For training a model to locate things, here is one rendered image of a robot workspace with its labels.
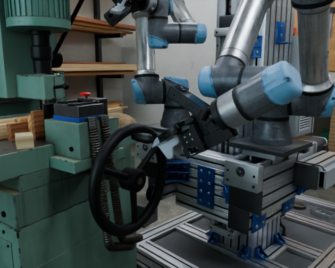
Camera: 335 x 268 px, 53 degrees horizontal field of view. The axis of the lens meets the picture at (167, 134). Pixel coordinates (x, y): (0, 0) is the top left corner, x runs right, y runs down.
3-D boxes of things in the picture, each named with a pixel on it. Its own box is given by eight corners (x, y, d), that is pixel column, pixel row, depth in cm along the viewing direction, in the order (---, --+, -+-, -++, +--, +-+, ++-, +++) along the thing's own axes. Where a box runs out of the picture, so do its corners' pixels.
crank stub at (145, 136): (155, 143, 81) (149, 145, 79) (136, 140, 84) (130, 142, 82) (155, 133, 80) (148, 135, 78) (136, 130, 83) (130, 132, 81)
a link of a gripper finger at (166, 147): (153, 167, 79) (182, 152, 74) (143, 144, 80) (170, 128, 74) (161, 164, 81) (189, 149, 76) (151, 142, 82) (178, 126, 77)
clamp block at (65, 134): (79, 160, 81) (77, 124, 79) (44, 152, 88) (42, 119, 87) (120, 149, 93) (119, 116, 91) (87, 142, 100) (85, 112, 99)
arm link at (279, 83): (309, 91, 64) (300, 99, 57) (259, 116, 71) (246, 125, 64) (289, 55, 64) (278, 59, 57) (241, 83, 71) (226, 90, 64)
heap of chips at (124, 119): (124, 127, 108) (123, 116, 108) (93, 123, 116) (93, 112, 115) (141, 123, 116) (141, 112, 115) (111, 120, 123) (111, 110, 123)
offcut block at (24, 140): (32, 144, 85) (31, 131, 85) (34, 148, 81) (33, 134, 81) (15, 145, 84) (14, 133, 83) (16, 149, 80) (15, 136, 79)
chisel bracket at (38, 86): (45, 105, 96) (43, 75, 94) (17, 102, 103) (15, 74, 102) (66, 103, 102) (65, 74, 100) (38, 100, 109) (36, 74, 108)
